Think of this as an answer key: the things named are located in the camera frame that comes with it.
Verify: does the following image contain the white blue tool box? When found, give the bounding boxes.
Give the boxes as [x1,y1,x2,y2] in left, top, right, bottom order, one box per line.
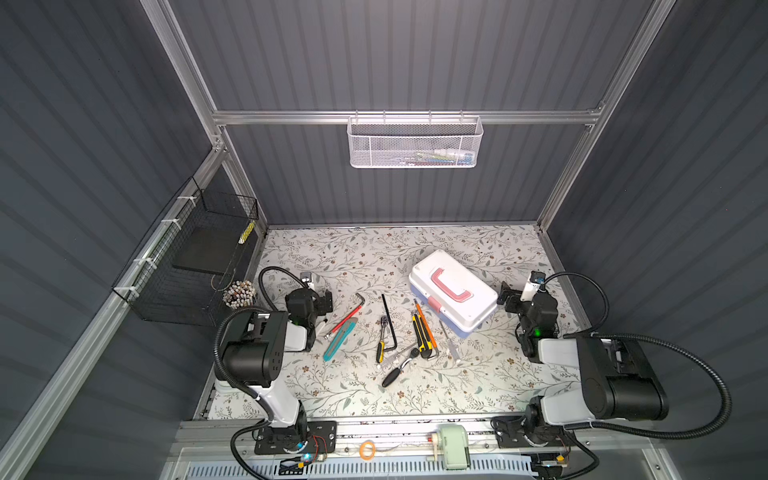
[408,250,498,339]

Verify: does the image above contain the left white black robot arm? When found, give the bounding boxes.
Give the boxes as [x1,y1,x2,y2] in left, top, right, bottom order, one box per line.
[214,266,333,436]

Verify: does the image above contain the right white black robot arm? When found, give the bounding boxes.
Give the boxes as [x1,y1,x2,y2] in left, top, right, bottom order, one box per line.
[491,271,733,447]

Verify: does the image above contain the clear small tool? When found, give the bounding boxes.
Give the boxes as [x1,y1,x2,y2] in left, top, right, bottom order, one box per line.
[440,322,461,365]

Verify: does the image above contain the teal utility knife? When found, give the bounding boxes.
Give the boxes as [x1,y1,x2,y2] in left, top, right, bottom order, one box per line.
[323,317,358,362]

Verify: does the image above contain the orange pencil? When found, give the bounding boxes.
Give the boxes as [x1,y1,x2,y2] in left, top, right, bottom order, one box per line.
[414,300,439,354]

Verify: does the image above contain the black hex key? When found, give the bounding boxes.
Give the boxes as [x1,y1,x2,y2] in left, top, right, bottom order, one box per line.
[381,293,398,352]

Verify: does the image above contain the yellow black pliers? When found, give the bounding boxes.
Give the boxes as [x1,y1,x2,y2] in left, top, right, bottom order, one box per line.
[376,316,389,364]

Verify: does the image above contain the yellow green marker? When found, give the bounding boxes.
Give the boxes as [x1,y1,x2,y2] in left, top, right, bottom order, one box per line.
[238,221,256,245]

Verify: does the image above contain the yellow black utility knife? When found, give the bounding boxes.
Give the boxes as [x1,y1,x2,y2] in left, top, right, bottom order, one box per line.
[412,312,433,360]

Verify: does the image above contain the mint green device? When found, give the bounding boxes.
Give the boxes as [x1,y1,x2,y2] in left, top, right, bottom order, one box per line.
[431,423,470,470]

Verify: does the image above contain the red handled hex key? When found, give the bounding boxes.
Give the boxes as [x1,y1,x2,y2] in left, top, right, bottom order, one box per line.
[325,292,366,339]

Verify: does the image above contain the black handled screwdriver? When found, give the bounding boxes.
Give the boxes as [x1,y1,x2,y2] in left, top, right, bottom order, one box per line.
[382,348,420,388]

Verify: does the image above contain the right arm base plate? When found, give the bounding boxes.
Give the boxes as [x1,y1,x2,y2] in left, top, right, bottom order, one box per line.
[490,415,575,449]

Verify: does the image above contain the black wire side basket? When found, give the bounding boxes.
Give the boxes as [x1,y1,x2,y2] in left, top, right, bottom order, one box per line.
[113,180,260,327]

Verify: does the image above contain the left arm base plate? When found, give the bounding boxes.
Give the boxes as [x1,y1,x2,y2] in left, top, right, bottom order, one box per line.
[253,421,338,455]

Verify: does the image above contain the white wire wall basket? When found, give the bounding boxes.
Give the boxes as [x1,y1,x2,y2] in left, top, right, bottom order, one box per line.
[346,113,484,169]

